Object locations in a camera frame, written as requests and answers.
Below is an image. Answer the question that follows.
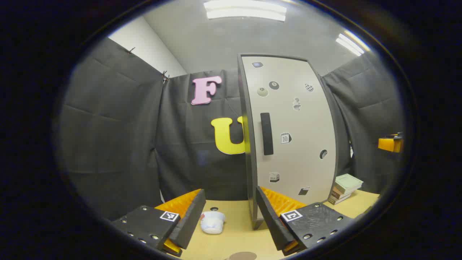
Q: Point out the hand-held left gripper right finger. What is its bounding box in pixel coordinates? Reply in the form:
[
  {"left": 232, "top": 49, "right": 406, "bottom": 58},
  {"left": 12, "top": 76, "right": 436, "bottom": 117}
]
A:
[{"left": 256, "top": 186, "right": 356, "bottom": 257}]

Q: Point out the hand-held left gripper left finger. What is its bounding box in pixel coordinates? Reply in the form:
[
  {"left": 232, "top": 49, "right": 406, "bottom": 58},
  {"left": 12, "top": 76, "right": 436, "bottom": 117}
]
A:
[{"left": 110, "top": 188, "right": 206, "bottom": 257}]

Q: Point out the beige cabinet door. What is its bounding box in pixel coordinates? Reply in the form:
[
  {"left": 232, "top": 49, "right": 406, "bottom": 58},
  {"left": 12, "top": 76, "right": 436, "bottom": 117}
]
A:
[{"left": 241, "top": 55, "right": 339, "bottom": 221}]

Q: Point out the grey cabinet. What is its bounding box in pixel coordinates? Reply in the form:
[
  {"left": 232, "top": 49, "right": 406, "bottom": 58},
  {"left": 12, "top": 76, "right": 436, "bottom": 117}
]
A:
[{"left": 236, "top": 52, "right": 340, "bottom": 230}]

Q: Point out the white plush toy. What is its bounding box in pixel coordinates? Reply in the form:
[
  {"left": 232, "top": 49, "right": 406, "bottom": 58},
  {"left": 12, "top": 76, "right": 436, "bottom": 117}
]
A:
[{"left": 200, "top": 211, "right": 226, "bottom": 234}]

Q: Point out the green book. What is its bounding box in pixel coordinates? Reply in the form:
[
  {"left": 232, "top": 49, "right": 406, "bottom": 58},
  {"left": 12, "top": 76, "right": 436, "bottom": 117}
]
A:
[{"left": 335, "top": 173, "right": 364, "bottom": 195}]

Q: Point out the brown book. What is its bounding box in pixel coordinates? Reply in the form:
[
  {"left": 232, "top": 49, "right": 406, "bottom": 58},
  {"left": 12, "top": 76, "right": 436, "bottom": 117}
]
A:
[{"left": 331, "top": 188, "right": 352, "bottom": 201}]

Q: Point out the small ceiling light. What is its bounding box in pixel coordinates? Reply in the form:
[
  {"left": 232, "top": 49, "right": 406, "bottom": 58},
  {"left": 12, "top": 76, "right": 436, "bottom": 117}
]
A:
[{"left": 336, "top": 31, "right": 370, "bottom": 56}]

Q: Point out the black backdrop cloth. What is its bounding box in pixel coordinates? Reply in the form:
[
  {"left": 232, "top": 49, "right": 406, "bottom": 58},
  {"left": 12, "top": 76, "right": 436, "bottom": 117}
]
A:
[{"left": 54, "top": 36, "right": 405, "bottom": 221}]

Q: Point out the large ceiling light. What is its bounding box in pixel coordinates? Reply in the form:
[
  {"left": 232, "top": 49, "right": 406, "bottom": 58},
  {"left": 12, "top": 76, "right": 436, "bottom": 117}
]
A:
[{"left": 204, "top": 0, "right": 287, "bottom": 22}]

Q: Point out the black door handle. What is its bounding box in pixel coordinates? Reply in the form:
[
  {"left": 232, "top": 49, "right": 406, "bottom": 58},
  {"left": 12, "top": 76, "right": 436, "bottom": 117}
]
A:
[{"left": 260, "top": 112, "right": 274, "bottom": 156}]

